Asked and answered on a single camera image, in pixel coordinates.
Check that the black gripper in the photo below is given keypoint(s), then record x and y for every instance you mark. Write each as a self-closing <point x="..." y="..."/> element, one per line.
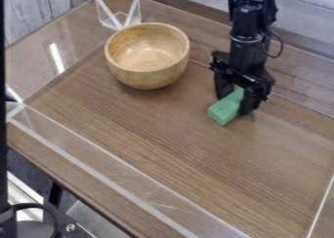
<point x="240" y="67"/>

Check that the green rectangular block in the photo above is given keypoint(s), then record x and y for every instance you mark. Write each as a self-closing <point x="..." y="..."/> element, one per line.
<point x="224" y="110"/>

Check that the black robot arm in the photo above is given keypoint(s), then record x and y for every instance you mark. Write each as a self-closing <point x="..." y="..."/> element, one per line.
<point x="251" y="17"/>

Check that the brown wooden bowl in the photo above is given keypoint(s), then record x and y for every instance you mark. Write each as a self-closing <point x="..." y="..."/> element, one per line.
<point x="147" y="55"/>

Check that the black table leg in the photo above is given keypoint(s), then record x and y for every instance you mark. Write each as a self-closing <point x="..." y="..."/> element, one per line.
<point x="55" y="195"/>

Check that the clear acrylic tray wall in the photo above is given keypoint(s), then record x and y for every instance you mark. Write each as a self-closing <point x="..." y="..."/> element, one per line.
<point x="143" y="156"/>

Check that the grey metal base plate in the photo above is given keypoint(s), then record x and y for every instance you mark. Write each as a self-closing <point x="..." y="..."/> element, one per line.
<point x="69" y="228"/>

